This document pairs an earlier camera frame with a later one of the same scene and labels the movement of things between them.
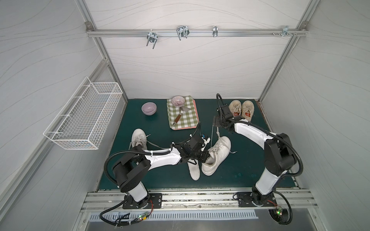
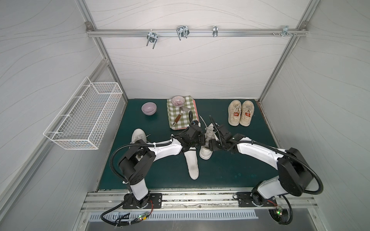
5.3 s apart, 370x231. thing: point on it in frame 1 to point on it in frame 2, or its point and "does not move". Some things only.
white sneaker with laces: [138, 137] does not move
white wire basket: [82, 122] does not move
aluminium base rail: [110, 201] does not move
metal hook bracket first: [152, 37] does not move
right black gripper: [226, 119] to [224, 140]
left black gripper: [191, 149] to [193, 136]
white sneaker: [218, 154] to [205, 152]
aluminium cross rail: [90, 32] does not move
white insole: [193, 165] does not move
